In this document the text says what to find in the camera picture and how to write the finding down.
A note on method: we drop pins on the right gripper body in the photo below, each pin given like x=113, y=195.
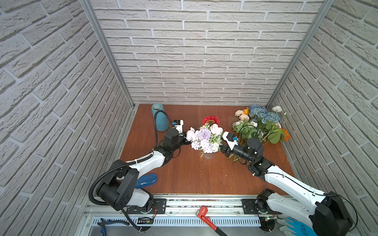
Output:
x=241, y=152

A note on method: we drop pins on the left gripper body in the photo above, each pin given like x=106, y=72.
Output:
x=183, y=138

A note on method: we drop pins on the clear ribbed glass vase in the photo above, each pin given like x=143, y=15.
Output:
x=208, y=155

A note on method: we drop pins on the pink lilac flower bouquet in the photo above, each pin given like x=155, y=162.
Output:
x=206, y=138

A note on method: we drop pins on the red gerbera flower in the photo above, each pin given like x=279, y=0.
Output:
x=211, y=120

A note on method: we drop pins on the pale blue rose bunch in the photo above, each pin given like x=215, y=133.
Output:
x=258, y=112

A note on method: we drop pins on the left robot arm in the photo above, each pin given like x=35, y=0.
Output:
x=117, y=186

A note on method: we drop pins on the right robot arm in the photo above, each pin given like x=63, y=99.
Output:
x=324, y=212

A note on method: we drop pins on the white green mixed bouquet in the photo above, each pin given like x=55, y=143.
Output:
x=266, y=133

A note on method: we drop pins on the orange flower at right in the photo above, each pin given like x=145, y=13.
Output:
x=285, y=136

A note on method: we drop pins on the blue hydrangea flower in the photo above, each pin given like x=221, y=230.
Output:
x=270, y=117

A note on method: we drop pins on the dark blue oval dish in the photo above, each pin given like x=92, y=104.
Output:
x=146, y=181

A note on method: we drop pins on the red pipe wrench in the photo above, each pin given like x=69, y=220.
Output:
x=201, y=214

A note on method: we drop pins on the blue work glove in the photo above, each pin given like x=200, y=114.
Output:
x=291, y=227

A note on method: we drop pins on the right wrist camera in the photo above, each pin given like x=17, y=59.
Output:
x=231, y=139

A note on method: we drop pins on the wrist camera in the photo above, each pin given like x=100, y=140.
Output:
x=178, y=125
x=231, y=139

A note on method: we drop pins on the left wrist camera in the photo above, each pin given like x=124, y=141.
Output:
x=178, y=125

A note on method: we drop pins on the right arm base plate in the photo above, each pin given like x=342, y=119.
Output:
x=256, y=207

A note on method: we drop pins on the aluminium frame rail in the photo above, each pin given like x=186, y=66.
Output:
x=225, y=211

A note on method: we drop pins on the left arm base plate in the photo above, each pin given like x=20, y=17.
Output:
x=156, y=205

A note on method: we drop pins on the blue handled pliers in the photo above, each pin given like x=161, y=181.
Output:
x=102, y=223

